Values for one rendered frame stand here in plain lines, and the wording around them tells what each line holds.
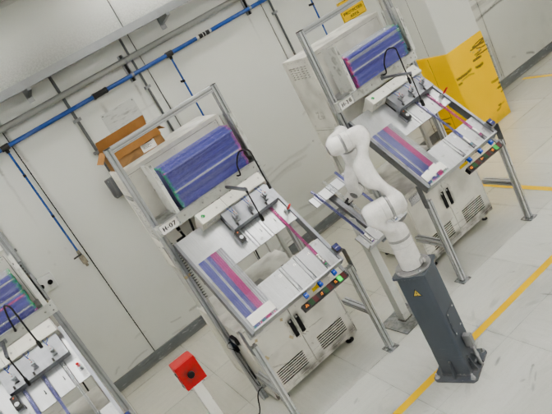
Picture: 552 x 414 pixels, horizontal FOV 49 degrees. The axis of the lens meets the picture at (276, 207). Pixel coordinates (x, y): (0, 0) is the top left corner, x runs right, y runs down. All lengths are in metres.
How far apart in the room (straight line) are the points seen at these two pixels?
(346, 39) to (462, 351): 2.21
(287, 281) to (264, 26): 2.75
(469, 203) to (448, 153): 0.63
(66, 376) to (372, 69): 2.67
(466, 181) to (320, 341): 1.60
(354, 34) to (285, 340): 2.14
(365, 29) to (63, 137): 2.38
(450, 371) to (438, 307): 0.45
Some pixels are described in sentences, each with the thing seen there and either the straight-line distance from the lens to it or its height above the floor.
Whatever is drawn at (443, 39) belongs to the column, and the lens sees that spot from 6.04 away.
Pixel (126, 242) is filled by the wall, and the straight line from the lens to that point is 5.03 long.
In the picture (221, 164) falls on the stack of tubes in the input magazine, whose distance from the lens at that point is 3.60.
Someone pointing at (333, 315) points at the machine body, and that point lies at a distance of 3.97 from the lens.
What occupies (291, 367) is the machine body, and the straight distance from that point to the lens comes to 3.90.
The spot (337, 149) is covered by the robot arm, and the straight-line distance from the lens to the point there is 3.02.
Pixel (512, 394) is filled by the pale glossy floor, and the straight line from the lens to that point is 3.36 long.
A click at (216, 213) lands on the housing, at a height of 1.26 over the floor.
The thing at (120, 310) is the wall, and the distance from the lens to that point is 5.13.
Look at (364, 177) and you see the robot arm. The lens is 3.01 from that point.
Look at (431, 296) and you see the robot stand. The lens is 3.19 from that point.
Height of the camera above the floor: 2.30
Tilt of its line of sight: 19 degrees down
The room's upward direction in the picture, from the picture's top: 29 degrees counter-clockwise
